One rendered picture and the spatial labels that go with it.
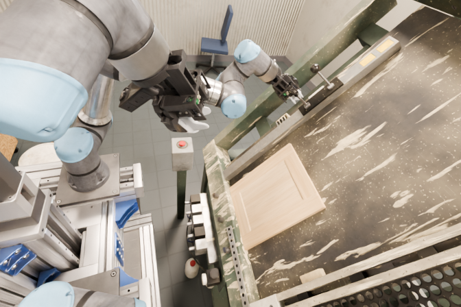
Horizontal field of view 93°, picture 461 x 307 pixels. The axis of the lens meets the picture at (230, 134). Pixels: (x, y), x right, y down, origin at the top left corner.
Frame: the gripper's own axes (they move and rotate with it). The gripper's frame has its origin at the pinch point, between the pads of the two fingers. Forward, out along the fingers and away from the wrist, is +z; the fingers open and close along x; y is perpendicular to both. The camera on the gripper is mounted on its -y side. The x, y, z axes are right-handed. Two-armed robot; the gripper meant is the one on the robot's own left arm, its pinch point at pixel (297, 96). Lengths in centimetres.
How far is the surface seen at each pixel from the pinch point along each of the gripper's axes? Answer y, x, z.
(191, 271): 27, -129, 36
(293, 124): 3.1, -9.9, 9.0
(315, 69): -2.9, 11.6, -2.1
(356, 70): 1.3, 22.4, 9.0
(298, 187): 28.3, -21.9, 11.2
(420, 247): 60, 2, 6
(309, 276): 57, -32, 10
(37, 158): -65, -171, -66
